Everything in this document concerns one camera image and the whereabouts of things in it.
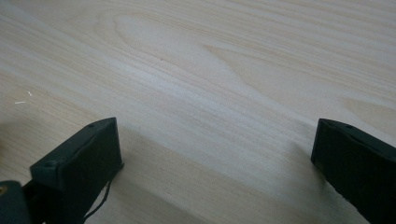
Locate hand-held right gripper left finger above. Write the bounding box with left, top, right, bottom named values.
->
left=22, top=117, right=124, bottom=224

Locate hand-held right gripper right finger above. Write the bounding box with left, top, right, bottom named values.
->
left=310, top=118, right=396, bottom=224

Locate thin black thread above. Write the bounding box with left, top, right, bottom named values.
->
left=83, top=179, right=113, bottom=220

